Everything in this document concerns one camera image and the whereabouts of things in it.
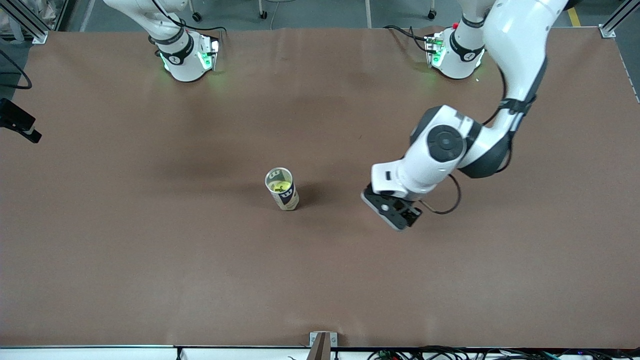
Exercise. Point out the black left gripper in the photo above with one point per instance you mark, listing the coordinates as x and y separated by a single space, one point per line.
413 213

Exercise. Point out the clear tennis ball can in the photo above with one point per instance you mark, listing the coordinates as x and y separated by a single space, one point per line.
287 201

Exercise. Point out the yellow tennis ball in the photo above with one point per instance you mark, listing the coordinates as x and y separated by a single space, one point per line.
280 187

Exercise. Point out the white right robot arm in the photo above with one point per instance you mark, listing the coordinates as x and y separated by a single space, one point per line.
182 65

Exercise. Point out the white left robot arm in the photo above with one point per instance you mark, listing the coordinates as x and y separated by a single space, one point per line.
440 145

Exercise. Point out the grey metal pole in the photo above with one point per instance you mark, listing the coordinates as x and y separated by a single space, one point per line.
367 12

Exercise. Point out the aluminium frame post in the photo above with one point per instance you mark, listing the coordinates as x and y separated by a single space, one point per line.
606 31
35 32

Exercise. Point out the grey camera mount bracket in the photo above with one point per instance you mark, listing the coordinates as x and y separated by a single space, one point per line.
322 345

